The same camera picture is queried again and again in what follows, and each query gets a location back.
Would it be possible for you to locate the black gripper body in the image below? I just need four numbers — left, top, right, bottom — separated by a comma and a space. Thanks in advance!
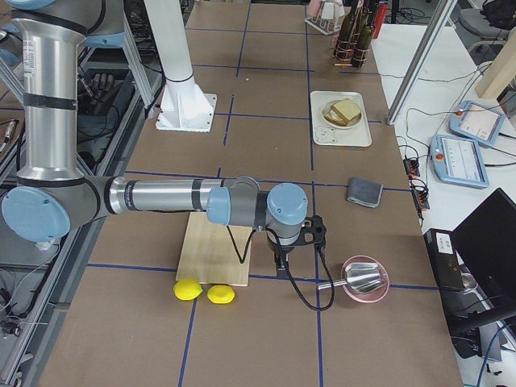
266, 215, 327, 277

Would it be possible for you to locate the white bread slice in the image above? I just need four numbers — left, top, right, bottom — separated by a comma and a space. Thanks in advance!
331, 98, 361, 123

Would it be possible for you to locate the white tray with bear print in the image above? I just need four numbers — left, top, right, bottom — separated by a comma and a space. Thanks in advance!
310, 90, 372, 148

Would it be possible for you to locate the folded dark grey cloth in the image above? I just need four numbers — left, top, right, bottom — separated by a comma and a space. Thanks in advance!
347, 177, 384, 208

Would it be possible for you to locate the pink bowl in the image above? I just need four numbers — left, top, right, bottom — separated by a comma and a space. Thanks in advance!
341, 256, 389, 303

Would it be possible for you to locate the light wooden cutting board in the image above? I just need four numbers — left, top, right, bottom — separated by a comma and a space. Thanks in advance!
176, 212, 252, 286

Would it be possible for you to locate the yellow lemon half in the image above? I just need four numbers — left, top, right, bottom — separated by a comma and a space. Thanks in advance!
207, 285, 235, 305

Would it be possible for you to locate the round white plate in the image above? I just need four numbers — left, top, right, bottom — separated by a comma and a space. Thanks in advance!
322, 100, 362, 128

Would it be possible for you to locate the whole yellow lemon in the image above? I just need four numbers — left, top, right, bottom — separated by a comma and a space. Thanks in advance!
173, 278, 203, 301

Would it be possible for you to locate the near blue teach pendant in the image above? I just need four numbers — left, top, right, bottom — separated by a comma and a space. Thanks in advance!
430, 135, 489, 189

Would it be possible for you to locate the blue teach pendant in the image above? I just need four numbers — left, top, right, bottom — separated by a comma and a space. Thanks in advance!
448, 100, 506, 148
430, 135, 489, 189

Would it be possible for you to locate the black laptop computer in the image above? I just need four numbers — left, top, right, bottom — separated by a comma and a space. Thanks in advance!
423, 187, 516, 302

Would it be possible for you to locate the front green wine bottle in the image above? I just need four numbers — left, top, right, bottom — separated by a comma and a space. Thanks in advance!
335, 1, 358, 60

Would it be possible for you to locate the green wine bottle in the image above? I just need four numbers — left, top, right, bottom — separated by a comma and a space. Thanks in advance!
335, 1, 358, 60
360, 0, 372, 28
352, 4, 377, 68

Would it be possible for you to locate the middle green wine bottle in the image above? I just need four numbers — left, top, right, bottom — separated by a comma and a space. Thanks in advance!
352, 4, 377, 68

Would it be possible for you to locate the far blue teach pendant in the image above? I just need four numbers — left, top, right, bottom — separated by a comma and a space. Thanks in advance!
448, 100, 506, 148

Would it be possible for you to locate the white plastic cup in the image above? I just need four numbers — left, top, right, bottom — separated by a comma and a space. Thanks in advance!
321, 1, 336, 23

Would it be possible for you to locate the pale pink plastic cup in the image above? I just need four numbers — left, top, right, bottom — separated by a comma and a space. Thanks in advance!
306, 0, 323, 18

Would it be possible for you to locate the red cylinder tube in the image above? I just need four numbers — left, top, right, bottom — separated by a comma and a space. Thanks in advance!
372, 1, 389, 40

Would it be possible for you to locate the rear green wine bottle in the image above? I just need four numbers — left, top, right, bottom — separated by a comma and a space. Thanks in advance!
360, 0, 372, 28

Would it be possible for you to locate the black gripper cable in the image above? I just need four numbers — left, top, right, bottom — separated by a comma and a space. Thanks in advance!
225, 225, 347, 311

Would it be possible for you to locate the metal scoop with handle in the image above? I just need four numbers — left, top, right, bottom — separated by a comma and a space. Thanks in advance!
318, 262, 386, 294

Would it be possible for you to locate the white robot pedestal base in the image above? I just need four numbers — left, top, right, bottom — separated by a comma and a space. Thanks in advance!
144, 0, 217, 133

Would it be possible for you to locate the copper wire bottle rack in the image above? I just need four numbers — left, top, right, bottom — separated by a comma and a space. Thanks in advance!
333, 6, 368, 65

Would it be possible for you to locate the white wire cup rack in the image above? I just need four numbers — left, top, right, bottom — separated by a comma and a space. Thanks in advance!
305, 0, 345, 35

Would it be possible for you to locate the aluminium frame post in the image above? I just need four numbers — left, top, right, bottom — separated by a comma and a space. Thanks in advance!
386, 0, 458, 125

